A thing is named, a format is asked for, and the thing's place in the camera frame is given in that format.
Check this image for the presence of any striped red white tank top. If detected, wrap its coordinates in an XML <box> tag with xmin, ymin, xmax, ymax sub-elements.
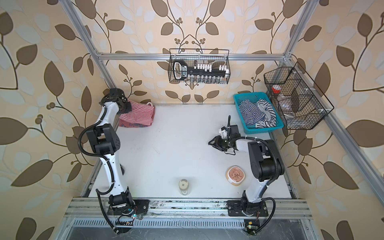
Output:
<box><xmin>119</xmin><ymin>100</ymin><xmax>156</xmax><ymax>125</ymax></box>

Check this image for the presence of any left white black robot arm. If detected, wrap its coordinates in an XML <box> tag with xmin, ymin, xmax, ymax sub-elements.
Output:
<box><xmin>78</xmin><ymin>88</ymin><xmax>136</xmax><ymax>216</ymax></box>

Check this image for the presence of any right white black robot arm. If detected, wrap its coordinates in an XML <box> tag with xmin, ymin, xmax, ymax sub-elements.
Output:
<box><xmin>208</xmin><ymin>117</ymin><xmax>285</xmax><ymax>236</ymax></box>

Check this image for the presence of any navy white striped tank top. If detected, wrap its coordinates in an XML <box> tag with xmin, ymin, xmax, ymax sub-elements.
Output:
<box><xmin>239</xmin><ymin>99</ymin><xmax>277</xmax><ymax>129</ymax></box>

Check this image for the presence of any beige round container pink lid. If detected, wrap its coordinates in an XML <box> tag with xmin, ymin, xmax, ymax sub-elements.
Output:
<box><xmin>226</xmin><ymin>166</ymin><xmax>246</xmax><ymax>186</ymax></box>

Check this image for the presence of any teal plastic basket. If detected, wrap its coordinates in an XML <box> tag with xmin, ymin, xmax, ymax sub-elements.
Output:
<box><xmin>234</xmin><ymin>92</ymin><xmax>284</xmax><ymax>134</ymax></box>

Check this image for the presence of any small clear jar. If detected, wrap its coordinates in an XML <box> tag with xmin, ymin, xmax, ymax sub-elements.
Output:
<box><xmin>179</xmin><ymin>179</ymin><xmax>190</xmax><ymax>196</ymax></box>

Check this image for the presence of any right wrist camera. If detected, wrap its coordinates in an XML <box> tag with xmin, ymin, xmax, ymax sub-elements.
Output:
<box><xmin>219</xmin><ymin>127</ymin><xmax>228</xmax><ymax>139</ymax></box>

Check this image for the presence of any black handled bottle rack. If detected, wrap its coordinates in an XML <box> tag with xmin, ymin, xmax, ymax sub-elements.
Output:
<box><xmin>168</xmin><ymin>60</ymin><xmax>231</xmax><ymax>82</ymax></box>

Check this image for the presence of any black wire basket back wall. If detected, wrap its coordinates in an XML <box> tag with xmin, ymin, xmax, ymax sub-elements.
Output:
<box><xmin>168</xmin><ymin>48</ymin><xmax>231</xmax><ymax>85</ymax></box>

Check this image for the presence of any black wire basket wall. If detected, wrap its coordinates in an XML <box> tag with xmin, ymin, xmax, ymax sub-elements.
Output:
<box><xmin>264</xmin><ymin>62</ymin><xmax>334</xmax><ymax>130</ymax></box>
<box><xmin>168</xmin><ymin>48</ymin><xmax>231</xmax><ymax>85</ymax></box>

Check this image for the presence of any black wire basket right wall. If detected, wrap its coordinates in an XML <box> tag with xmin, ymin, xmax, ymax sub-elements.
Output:
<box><xmin>264</xmin><ymin>62</ymin><xmax>334</xmax><ymax>130</ymax></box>

